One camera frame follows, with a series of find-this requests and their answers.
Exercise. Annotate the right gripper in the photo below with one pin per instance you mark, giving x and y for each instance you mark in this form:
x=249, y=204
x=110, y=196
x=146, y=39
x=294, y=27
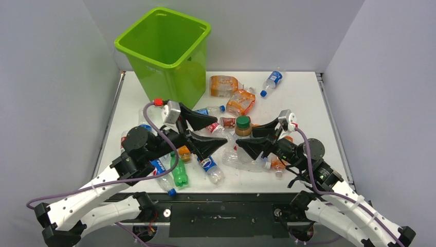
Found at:
x=254, y=146

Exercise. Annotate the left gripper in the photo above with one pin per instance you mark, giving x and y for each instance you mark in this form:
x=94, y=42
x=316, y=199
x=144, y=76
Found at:
x=203, y=146

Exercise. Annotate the green cap coffee bottle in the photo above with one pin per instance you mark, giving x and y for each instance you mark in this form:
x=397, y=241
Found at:
x=243, y=128

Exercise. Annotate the small orange juice bottle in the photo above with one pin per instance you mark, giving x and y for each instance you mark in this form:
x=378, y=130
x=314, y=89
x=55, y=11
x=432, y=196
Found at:
x=184, y=153

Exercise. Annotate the orange bottle white cap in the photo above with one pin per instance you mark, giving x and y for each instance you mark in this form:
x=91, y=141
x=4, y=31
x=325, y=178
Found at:
x=278, y=167

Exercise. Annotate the crushed orange label bottle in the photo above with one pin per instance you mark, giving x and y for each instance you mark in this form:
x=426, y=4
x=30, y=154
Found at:
x=241, y=102

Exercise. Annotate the small blue label bottle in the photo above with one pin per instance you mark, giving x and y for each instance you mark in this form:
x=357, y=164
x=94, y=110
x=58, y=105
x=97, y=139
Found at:
x=271, y=83

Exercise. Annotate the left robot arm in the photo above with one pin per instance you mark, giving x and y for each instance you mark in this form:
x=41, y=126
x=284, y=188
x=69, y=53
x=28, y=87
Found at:
x=75, y=214

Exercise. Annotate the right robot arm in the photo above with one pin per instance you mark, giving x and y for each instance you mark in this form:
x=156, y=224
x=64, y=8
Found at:
x=331, y=200

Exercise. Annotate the green plastic bin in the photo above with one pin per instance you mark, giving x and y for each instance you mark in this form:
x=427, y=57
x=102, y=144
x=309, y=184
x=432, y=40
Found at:
x=167, y=51

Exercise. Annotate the red label clear bottle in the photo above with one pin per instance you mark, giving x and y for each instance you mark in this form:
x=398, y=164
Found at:
x=219, y=131

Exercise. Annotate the red cap tea bottle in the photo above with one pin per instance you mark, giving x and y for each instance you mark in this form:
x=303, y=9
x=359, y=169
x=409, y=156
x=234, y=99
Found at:
x=227, y=122

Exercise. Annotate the Pepsi bottle blue label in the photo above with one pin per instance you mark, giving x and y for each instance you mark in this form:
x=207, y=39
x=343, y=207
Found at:
x=212, y=170

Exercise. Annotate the green plastic bottle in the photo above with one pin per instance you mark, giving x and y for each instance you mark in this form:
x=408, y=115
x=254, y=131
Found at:
x=180, y=176

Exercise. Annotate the Pepsi bottle blue cap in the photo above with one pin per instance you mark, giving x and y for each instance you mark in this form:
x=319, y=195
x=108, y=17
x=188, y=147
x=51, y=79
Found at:
x=165, y=182

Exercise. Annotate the large orange label bottle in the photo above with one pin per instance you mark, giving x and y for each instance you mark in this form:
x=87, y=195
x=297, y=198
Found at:
x=224, y=86

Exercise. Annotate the blue label clear bottle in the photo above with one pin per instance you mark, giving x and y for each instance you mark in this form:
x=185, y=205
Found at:
x=142, y=122

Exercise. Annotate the red label Nongfu bottle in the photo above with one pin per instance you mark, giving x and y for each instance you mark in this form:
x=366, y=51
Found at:
x=123, y=137

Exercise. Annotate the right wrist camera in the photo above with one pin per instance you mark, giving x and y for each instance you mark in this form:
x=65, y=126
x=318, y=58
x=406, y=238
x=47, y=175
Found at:
x=287, y=119

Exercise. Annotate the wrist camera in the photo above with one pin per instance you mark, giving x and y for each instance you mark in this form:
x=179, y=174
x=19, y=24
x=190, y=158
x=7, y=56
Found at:
x=287, y=119
x=170, y=113

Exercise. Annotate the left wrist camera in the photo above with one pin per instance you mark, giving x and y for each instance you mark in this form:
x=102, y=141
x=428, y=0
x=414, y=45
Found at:
x=170, y=113

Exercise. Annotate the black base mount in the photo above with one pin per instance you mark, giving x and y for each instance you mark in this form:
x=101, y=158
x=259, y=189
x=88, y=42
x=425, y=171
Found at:
x=225, y=214

